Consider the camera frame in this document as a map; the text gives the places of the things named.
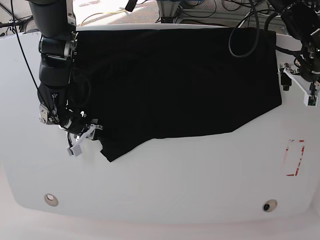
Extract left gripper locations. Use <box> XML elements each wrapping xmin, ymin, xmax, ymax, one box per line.
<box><xmin>277</xmin><ymin>29</ymin><xmax>320</xmax><ymax>97</ymax></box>

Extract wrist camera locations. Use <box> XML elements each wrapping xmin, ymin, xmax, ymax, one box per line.
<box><xmin>67</xmin><ymin>145</ymin><xmax>82</xmax><ymax>157</ymax></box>
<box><xmin>303</xmin><ymin>94</ymin><xmax>319</xmax><ymax>107</ymax></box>

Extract left table grommet hole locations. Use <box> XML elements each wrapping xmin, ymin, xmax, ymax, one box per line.
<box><xmin>44</xmin><ymin>193</ymin><xmax>59</xmax><ymax>207</ymax></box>

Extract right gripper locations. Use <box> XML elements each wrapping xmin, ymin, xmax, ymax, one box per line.
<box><xmin>39</xmin><ymin>102</ymin><xmax>103</xmax><ymax>150</ymax></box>

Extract black printed T-shirt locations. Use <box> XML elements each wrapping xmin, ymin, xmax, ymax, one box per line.
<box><xmin>66</xmin><ymin>26</ymin><xmax>283</xmax><ymax>163</ymax></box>

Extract right table grommet hole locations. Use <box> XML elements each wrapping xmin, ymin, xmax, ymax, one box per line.
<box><xmin>262</xmin><ymin>199</ymin><xmax>278</xmax><ymax>213</ymax></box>

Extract red tape rectangle marking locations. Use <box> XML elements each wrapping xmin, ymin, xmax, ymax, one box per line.
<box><xmin>282</xmin><ymin>139</ymin><xmax>306</xmax><ymax>177</ymax></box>

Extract table grommet hole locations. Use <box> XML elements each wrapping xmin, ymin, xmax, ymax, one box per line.
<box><xmin>262</xmin><ymin>199</ymin><xmax>278</xmax><ymax>213</ymax></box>
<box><xmin>44</xmin><ymin>193</ymin><xmax>59</xmax><ymax>207</ymax></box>

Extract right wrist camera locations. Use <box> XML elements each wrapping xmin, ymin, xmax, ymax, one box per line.
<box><xmin>67</xmin><ymin>145</ymin><xmax>82</xmax><ymax>157</ymax></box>

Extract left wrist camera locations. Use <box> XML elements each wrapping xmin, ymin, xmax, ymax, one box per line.
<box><xmin>303</xmin><ymin>94</ymin><xmax>319</xmax><ymax>107</ymax></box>

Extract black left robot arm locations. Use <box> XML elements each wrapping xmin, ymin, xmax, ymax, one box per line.
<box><xmin>264</xmin><ymin>0</ymin><xmax>320</xmax><ymax>101</ymax></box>

